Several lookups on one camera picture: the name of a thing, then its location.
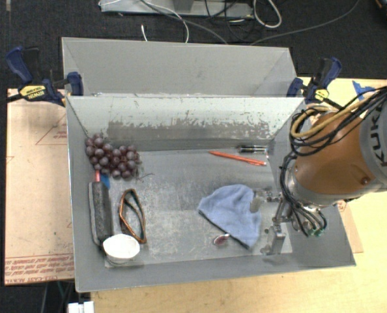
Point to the white cup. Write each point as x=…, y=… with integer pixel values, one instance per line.
x=120, y=247

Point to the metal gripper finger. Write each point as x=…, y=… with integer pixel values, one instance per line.
x=256, y=204
x=277, y=240

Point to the light blue cloth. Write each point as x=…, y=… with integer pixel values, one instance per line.
x=232, y=210

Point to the dark purple grape bunch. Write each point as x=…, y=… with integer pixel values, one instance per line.
x=110, y=156

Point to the brown cardboard board, red print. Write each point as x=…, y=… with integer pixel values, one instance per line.
x=37, y=191

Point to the orange pen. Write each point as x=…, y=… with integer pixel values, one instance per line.
x=239, y=158

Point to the pink and blue small object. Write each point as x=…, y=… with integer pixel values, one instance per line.
x=104, y=179

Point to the brown-framed sunglasses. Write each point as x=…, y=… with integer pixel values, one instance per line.
x=124, y=222

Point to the dark grey long block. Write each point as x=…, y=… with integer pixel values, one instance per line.
x=100, y=210

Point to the black pen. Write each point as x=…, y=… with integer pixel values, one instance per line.
x=252, y=148

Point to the grey metal bin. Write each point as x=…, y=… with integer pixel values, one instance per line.
x=180, y=181

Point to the small dark red oval object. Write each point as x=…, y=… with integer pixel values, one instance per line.
x=220, y=240

